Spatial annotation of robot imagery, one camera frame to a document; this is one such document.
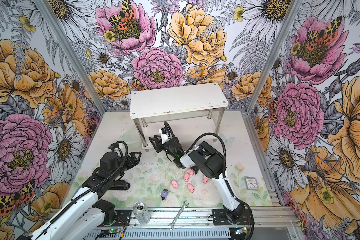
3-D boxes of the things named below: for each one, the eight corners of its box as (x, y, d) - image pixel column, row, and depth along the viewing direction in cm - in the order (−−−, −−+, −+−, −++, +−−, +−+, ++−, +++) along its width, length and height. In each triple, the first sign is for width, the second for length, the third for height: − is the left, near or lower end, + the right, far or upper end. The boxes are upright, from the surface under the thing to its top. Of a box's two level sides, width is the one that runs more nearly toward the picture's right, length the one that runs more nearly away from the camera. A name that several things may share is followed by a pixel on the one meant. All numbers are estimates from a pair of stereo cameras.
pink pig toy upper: (180, 178, 88) (180, 177, 87) (188, 168, 92) (188, 167, 91) (187, 183, 87) (187, 182, 85) (194, 173, 91) (195, 171, 89)
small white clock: (247, 189, 85) (249, 188, 83) (244, 179, 89) (246, 177, 87) (257, 189, 85) (259, 188, 83) (254, 179, 89) (256, 177, 87)
